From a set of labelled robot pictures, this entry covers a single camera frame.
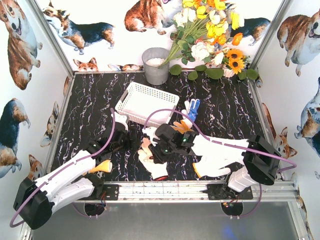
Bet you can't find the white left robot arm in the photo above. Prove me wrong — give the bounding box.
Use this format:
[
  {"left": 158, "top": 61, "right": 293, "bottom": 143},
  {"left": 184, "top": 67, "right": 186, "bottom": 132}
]
[{"left": 13, "top": 112, "right": 130, "bottom": 230}]

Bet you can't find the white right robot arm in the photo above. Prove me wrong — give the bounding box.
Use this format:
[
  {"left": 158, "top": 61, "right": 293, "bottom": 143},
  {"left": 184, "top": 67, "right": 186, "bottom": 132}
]
[{"left": 137, "top": 123, "right": 280, "bottom": 193}]

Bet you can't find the white plastic storage basket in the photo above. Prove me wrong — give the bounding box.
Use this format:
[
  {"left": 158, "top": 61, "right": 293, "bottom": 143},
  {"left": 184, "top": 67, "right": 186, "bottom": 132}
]
[{"left": 115, "top": 82, "right": 180, "bottom": 128}]

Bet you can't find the orange dotted work glove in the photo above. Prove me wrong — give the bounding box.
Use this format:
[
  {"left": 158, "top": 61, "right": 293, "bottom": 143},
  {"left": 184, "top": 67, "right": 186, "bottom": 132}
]
[{"left": 172, "top": 119, "right": 193, "bottom": 134}]

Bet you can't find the blue dotted work glove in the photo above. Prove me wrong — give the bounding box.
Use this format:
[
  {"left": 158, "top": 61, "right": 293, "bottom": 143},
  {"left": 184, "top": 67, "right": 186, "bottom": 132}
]
[{"left": 181, "top": 98, "right": 201, "bottom": 128}]

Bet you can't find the white cotton glove orange cuff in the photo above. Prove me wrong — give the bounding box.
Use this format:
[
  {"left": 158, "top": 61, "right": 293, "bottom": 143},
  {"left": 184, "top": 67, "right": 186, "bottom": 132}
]
[{"left": 192, "top": 156, "right": 232, "bottom": 178}]

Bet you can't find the grey metal bucket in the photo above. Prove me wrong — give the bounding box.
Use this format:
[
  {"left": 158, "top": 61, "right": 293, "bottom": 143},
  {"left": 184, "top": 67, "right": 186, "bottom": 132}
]
[{"left": 141, "top": 47, "right": 170, "bottom": 86}]

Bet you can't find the artificial flower bouquet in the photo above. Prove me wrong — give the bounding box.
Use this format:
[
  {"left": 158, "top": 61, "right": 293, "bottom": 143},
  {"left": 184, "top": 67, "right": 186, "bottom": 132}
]
[{"left": 160, "top": 0, "right": 259, "bottom": 81}]

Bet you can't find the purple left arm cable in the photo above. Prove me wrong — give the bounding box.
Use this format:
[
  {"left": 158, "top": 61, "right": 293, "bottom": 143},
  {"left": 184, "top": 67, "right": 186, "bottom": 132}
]
[{"left": 9, "top": 107, "right": 116, "bottom": 228}]

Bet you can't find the aluminium front rail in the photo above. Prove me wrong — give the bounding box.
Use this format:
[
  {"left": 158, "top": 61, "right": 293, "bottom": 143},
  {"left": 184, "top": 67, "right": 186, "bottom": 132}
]
[{"left": 84, "top": 180, "right": 299, "bottom": 203}]

